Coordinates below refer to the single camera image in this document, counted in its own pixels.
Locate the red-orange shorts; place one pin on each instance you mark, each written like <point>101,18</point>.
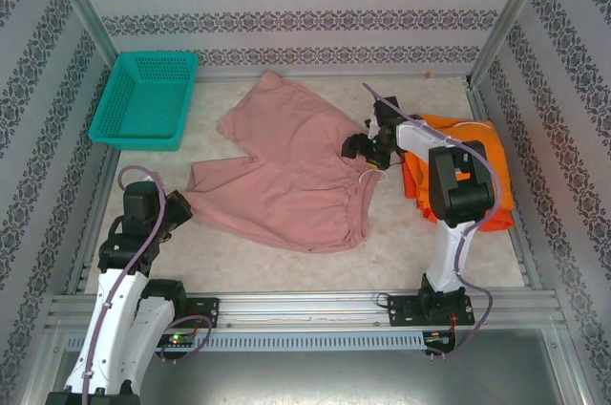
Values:
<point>413,185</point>

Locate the pink shorts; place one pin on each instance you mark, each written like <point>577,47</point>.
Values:
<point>296,176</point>

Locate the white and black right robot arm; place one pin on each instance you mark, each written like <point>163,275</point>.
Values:
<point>444,252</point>

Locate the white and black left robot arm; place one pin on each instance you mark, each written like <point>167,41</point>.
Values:
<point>119,300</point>

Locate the teal plastic basket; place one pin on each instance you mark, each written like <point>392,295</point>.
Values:
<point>143,104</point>

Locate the left controller board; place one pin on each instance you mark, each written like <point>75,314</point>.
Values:
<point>176,339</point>

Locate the controller board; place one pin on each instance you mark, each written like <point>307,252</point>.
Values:
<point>176,339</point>
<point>440,339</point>

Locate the grey metal sheet panel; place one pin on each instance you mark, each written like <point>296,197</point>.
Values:
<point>305,378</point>

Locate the right controller board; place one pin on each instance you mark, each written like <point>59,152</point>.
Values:
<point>440,339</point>

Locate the aluminium wall base bar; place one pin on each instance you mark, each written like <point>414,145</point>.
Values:
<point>334,76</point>

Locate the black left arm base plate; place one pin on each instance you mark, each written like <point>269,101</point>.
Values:
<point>205,312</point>

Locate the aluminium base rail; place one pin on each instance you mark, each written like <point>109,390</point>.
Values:
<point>305,309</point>

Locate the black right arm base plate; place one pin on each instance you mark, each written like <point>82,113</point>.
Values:
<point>403,312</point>

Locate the aluminium frame post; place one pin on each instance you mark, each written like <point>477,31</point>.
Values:
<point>81,4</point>
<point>511,13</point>

